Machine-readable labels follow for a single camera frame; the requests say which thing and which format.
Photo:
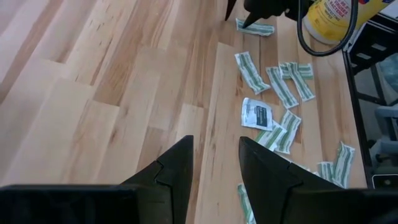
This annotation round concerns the grey office chair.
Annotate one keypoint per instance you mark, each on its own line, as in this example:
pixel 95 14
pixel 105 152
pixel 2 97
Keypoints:
pixel 387 133

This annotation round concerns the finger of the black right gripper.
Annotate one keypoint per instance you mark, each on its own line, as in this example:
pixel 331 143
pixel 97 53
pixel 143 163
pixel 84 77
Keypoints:
pixel 252 19
pixel 230 9

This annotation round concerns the white dark-print wipe packet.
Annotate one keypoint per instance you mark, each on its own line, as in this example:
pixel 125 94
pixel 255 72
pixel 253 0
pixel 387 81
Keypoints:
pixel 256 115

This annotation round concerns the black phone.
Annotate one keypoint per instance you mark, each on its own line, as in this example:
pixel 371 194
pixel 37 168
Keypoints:
pixel 385 181

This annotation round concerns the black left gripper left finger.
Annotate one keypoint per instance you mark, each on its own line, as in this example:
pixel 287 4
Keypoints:
pixel 174 186

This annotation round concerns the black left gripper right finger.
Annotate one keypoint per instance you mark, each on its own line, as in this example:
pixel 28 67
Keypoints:
pixel 267 186

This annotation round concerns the white yellow wipes canister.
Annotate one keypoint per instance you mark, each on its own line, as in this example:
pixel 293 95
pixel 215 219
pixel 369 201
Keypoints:
pixel 326 18

